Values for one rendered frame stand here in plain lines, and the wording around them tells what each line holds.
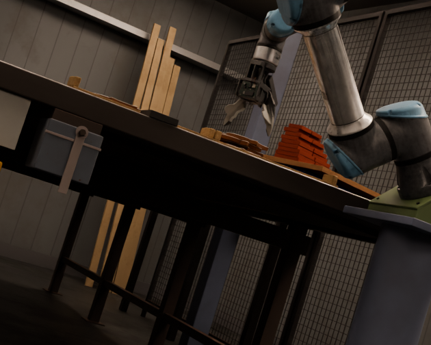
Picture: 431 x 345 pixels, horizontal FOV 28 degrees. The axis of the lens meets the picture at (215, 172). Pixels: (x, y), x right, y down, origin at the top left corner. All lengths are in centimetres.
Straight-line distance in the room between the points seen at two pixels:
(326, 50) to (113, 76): 634
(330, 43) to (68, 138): 64
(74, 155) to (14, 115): 16
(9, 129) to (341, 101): 78
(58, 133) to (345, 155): 69
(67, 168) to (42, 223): 615
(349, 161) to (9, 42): 612
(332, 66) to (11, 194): 619
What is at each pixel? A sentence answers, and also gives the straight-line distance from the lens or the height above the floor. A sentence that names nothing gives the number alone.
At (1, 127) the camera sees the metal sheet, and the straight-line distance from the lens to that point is 199.
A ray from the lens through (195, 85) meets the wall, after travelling 865.
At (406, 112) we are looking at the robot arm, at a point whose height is 112.
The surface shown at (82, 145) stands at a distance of 200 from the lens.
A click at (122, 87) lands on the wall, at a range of 833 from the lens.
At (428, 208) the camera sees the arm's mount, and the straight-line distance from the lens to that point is 215.
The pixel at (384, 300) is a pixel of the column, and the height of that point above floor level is 66.
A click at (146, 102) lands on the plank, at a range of 796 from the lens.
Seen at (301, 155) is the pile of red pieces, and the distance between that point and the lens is 335.
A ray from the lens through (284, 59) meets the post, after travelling 450.
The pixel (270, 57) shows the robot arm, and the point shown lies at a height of 122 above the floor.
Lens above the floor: 66
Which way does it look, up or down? 5 degrees up
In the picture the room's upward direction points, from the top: 18 degrees clockwise
